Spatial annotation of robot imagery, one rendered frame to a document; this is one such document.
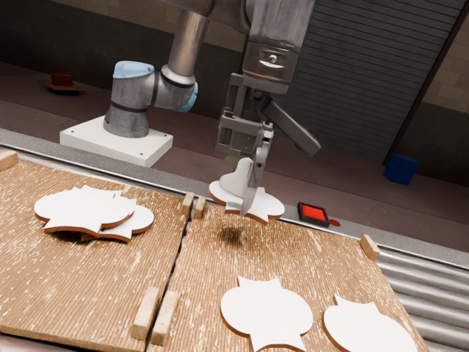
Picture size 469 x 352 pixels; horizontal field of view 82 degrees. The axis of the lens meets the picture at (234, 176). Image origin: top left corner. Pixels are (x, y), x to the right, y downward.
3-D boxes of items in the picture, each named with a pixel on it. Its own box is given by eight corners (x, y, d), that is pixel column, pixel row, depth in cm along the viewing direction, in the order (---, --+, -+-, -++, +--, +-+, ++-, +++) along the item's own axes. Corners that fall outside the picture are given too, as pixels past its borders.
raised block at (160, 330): (163, 302, 37) (166, 288, 36) (176, 304, 38) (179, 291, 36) (149, 345, 32) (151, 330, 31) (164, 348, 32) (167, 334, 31)
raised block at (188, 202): (185, 200, 62) (187, 190, 61) (192, 202, 62) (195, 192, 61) (179, 214, 56) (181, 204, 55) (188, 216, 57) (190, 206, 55)
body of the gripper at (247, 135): (218, 140, 48) (234, 70, 43) (265, 151, 49) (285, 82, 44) (213, 154, 41) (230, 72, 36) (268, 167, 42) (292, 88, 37)
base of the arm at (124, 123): (112, 118, 102) (115, 92, 98) (152, 129, 104) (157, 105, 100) (94, 129, 88) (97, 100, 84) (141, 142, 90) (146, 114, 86)
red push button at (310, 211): (299, 208, 77) (301, 204, 76) (319, 214, 77) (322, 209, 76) (302, 219, 71) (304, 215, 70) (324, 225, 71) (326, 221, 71)
